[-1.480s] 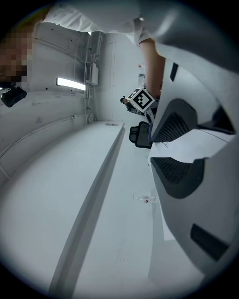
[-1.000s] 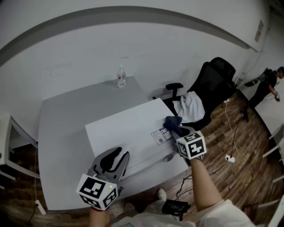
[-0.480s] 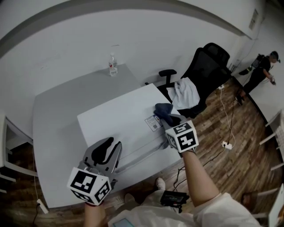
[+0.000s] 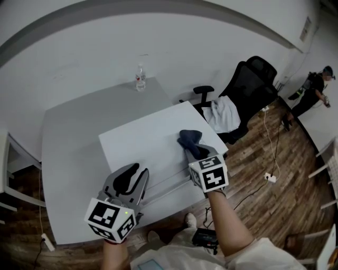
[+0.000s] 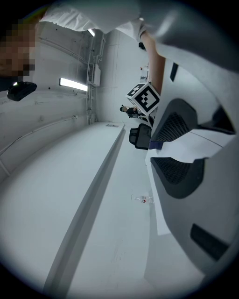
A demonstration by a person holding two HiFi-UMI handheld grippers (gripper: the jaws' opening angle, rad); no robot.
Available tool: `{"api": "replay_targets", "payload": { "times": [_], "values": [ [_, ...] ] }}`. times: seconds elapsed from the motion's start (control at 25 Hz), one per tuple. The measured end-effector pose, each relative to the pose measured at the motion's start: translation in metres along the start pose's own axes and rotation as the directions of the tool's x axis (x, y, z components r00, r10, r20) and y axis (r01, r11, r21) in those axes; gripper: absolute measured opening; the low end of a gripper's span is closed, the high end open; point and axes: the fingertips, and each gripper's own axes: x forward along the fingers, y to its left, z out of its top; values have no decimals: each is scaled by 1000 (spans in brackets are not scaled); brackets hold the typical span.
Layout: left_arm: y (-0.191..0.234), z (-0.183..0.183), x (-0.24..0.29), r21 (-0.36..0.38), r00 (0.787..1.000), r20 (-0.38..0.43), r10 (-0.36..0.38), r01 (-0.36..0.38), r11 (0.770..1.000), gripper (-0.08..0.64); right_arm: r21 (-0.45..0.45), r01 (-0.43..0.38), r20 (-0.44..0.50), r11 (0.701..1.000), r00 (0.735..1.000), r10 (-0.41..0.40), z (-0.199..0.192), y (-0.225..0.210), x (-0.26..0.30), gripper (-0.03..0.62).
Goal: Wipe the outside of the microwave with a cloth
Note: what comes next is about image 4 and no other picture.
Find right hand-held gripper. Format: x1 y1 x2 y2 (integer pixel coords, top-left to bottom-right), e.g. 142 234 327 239
183 141 229 199

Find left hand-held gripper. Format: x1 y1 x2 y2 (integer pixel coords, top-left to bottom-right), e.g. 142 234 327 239
83 162 150 244

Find dark blue cloth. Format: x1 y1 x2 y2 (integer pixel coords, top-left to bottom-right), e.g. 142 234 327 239
176 129 211 159

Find person's left forearm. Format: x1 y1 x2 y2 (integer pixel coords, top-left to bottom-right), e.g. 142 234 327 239
102 237 132 270

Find person's right forearm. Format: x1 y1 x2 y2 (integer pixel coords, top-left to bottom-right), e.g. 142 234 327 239
204 190 256 258

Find crumpled white garment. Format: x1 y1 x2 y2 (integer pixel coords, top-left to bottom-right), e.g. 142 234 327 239
202 96 241 134

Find person's right white shoe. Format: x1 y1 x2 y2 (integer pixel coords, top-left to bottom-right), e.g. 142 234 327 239
184 213 196 229

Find black battery box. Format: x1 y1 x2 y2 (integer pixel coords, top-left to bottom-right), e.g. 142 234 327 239
191 228 220 248

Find black office chair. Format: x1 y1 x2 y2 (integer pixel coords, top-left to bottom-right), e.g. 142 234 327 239
179 55 278 145

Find clear plastic water bottle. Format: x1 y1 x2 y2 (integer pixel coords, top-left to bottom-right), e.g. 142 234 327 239
135 63 147 92

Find person's white clothing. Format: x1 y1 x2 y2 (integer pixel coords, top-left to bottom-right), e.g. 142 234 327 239
130 226 309 270

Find white side table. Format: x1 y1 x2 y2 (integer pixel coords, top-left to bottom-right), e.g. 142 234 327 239
0 129 47 225

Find white metal rack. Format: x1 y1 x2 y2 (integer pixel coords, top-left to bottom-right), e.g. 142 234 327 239
307 137 338 211

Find white power cable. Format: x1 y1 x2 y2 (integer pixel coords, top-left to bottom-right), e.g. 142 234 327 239
262 110 281 176
38 168 44 235

